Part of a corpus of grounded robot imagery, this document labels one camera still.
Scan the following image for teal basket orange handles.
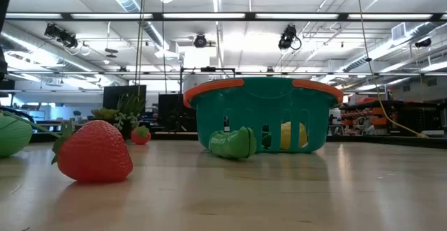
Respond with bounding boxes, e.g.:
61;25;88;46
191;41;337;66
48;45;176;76
182;77;345;154

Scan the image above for yellow toy corn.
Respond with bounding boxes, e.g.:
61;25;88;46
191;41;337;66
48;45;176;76
263;121;309;151

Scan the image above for small red toy tomato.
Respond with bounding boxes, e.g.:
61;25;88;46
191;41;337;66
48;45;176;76
131;125;152;146

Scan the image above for red toy strawberry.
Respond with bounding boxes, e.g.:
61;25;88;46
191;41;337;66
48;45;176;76
51;119;134;184

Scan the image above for wide green toy vegetable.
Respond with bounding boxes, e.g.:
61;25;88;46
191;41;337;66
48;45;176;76
0;114;34;158

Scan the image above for black monitor panel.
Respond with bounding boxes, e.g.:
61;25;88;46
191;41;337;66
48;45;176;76
157;93;198;133
102;84;147;110

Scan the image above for black overhead light bar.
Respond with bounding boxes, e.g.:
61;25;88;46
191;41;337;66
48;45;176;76
0;11;447;22

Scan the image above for potted succulent plant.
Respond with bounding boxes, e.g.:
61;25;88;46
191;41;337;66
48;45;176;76
91;91;147;141

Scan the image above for shelf with orange bins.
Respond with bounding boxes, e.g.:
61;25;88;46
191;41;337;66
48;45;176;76
340;96;447;137

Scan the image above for black ceiling-hung camera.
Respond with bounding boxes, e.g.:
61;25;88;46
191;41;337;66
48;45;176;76
414;37;432;49
43;23;80;50
277;24;302;51
193;33;209;49

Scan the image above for yellow hanging cable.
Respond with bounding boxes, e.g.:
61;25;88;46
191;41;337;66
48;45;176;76
355;0;429;140

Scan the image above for black aluminium table frame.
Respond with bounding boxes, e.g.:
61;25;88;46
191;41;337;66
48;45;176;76
29;130;447;150

